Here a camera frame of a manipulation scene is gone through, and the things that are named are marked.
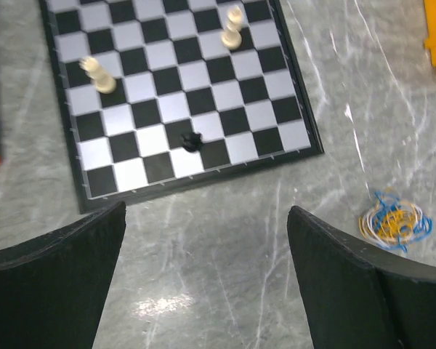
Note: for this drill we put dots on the black chess piece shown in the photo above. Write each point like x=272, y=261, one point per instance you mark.
x=191, y=141

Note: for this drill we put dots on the cream chess piece right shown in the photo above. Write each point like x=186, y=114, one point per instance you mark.
x=231, y=34

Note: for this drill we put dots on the cream chess piece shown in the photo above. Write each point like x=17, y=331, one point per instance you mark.
x=102, y=80
x=231, y=34

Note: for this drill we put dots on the cream chess piece left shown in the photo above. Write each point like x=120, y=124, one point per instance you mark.
x=102, y=80

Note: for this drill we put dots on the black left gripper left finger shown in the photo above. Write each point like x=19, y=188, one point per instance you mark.
x=53, y=287

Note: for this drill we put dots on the black white chessboard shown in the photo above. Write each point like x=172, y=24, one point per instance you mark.
x=174, y=75

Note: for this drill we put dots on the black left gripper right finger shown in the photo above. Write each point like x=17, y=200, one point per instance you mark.
x=357, y=295

